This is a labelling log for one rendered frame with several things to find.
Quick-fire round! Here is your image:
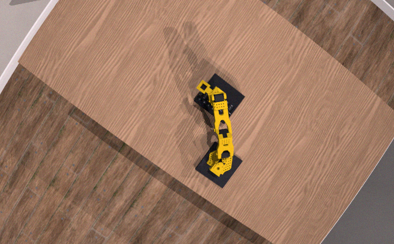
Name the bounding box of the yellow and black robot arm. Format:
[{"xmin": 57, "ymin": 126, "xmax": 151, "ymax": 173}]
[{"xmin": 207, "ymin": 91, "xmax": 234, "ymax": 175}]

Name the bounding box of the black lighting desk panel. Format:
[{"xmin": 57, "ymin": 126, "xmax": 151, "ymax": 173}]
[{"xmin": 194, "ymin": 73, "xmax": 245, "ymax": 117}]

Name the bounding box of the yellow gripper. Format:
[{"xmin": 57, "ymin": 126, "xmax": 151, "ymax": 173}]
[{"xmin": 197, "ymin": 80, "xmax": 223, "ymax": 94}]

